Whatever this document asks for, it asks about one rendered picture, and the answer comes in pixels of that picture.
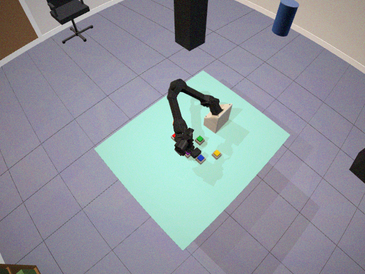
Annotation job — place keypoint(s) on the yellow button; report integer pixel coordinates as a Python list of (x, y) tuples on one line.
[(216, 154)]

